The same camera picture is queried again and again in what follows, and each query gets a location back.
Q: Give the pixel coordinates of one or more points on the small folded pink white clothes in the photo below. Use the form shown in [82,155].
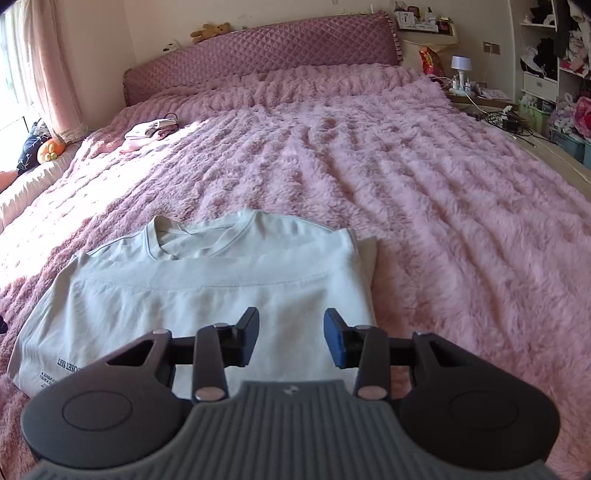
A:
[143,134]

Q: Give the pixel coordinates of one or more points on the pink quilted headboard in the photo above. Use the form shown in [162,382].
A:
[277,46]

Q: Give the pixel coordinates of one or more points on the wooden bed frame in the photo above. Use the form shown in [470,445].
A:
[568,168]

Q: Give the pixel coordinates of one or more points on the cream headboard side shelf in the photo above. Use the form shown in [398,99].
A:
[429,37]

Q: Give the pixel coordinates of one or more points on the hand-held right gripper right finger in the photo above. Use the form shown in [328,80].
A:
[333,339]

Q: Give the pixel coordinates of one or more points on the orange plush toy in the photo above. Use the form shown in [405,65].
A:
[51,150]

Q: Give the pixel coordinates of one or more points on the bright window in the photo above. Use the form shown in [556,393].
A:
[14,69]

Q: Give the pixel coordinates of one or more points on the pink curtain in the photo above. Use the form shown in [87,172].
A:
[51,69]

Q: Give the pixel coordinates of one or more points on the green plastic basket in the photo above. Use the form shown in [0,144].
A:
[535,117]

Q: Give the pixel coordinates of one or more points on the white table lamp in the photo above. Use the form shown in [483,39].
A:
[460,62]

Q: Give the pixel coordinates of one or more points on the wooden bedside table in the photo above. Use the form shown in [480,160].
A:
[494,99]

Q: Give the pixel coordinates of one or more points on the small white plush toy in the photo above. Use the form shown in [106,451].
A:
[171,45]

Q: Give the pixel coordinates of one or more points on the peach pillow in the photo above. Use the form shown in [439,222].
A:
[7,180]

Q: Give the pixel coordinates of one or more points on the gold wall socket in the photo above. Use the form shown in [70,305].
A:
[491,46]

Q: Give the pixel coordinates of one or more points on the white power strip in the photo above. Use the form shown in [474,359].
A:
[461,87]

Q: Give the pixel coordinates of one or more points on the white open shelf unit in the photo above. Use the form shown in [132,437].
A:
[538,25]

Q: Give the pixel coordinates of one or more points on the navy floral pillow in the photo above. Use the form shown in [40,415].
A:
[32,147]

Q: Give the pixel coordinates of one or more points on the red snack bag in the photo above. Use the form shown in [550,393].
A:
[430,60]

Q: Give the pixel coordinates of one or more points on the white printed sweatshirt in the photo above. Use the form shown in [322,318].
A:
[277,300]

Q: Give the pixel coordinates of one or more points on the brown teddy bear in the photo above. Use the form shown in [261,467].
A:
[210,33]

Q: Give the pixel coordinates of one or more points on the teal storage bin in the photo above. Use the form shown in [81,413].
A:
[570,147]

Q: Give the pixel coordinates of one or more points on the white storage drawer box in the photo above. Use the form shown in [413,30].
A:
[539,87]

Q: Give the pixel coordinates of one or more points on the cream window seat cushion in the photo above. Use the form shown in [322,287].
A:
[27,189]

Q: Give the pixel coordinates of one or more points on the pile of pink red clothes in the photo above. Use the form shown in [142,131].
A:
[577,113]

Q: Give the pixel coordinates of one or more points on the pink fluffy blanket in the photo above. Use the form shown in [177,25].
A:
[438,230]

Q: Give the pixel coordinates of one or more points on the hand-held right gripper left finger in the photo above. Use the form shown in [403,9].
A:
[254,337]

